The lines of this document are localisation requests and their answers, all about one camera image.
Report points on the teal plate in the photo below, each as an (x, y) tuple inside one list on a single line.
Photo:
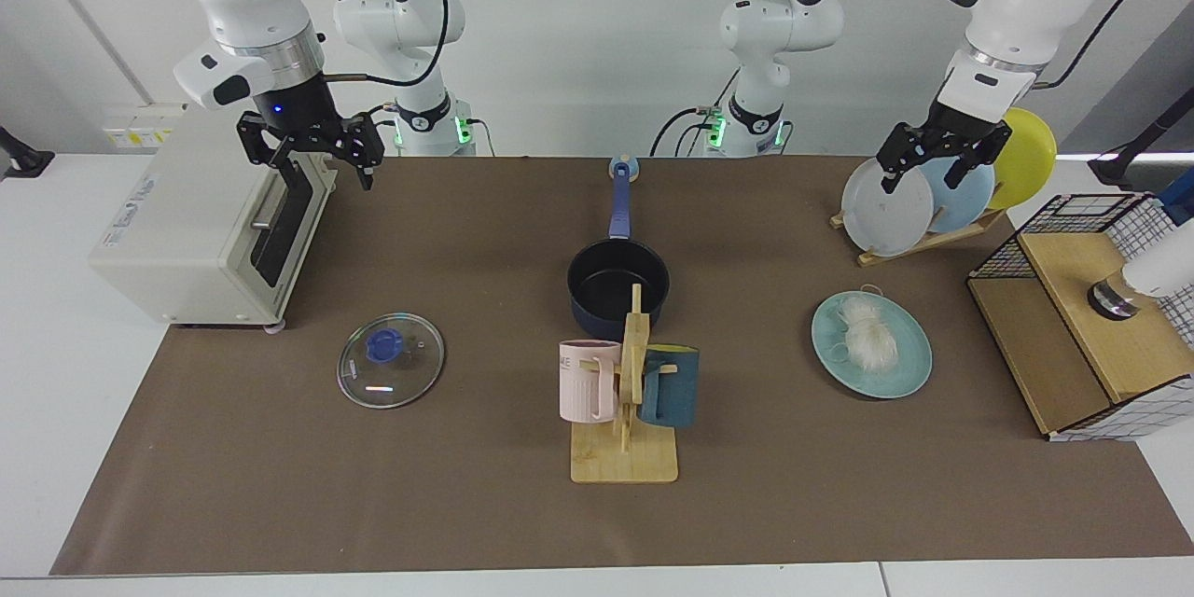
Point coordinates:
[(907, 375)]

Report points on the black clamp mount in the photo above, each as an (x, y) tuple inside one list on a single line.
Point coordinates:
[(23, 157)]

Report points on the glass lid with blue knob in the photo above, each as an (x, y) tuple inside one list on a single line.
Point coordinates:
[(410, 378)]

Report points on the brown table cloth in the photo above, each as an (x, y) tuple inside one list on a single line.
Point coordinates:
[(373, 504)]

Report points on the light blue plate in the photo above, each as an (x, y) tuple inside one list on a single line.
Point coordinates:
[(972, 201)]

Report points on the small blue round thing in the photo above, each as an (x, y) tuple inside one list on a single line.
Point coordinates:
[(624, 170)]

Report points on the wooden cup stand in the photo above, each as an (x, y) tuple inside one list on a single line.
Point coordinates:
[(625, 462)]

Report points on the pink cup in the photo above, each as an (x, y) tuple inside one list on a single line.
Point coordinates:
[(583, 387)]

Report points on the grey plate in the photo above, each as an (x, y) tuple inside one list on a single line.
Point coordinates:
[(886, 222)]

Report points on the yellow plate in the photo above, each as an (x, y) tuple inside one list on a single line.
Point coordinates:
[(1031, 159)]

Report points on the pale toaster oven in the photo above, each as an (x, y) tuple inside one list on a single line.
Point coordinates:
[(177, 242)]

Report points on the white wall socket strip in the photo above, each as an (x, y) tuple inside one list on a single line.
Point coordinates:
[(140, 126)]

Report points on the white vermicelli bundle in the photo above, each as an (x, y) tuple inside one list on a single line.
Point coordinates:
[(872, 336)]

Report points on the dark teal cup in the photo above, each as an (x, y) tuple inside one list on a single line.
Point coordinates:
[(676, 394)]

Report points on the wooden plate rack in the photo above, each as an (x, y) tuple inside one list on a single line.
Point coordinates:
[(919, 248)]

